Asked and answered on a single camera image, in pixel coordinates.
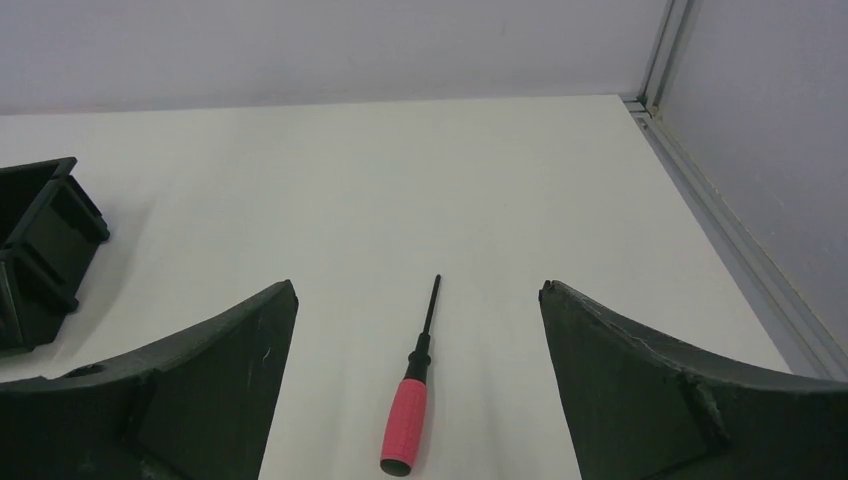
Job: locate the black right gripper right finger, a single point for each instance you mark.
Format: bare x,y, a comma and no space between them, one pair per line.
641,404

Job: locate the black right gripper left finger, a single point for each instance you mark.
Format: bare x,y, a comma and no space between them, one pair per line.
197,404

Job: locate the black plastic bin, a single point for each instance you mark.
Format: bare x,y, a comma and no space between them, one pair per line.
50,233

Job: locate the aluminium frame rail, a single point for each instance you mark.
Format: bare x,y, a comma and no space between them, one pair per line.
803,341

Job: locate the red handled black screwdriver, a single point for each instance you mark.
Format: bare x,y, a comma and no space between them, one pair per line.
406,418

